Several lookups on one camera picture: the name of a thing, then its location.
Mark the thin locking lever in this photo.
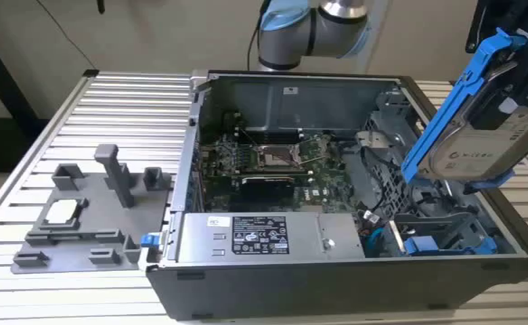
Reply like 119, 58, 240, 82
236, 125, 260, 147

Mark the CPU socket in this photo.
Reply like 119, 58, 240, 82
253, 144, 302, 169

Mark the green motherboard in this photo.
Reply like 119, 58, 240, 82
198, 133, 365, 214

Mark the blue case latch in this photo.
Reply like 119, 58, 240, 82
139, 233, 162, 250

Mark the thin black wall cable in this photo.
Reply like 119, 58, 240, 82
35, 0, 99, 71

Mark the black furniture frame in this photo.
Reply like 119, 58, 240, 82
0, 20, 51, 172

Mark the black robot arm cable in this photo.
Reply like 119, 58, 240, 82
245, 0, 270, 70

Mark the grey parts rack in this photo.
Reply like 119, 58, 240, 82
10, 144, 175, 275

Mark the hard disk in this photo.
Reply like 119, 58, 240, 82
401, 27, 528, 194
401, 236, 499, 257

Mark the silver CPU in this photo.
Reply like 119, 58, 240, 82
39, 198, 89, 226

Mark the blue data cable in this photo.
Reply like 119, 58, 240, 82
362, 225, 385, 258

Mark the black disk wire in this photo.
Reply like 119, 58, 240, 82
410, 189, 455, 211
361, 145, 405, 177

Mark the black graphics card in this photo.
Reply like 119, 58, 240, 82
230, 173, 298, 204

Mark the RAM stick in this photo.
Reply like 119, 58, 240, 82
50, 232, 117, 242

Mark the open black PC case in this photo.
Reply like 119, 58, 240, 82
145, 69, 528, 321

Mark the silver power supply unit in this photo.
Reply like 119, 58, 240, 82
175, 212, 368, 263

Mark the labelled black cable bundle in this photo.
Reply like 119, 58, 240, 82
356, 209, 384, 225

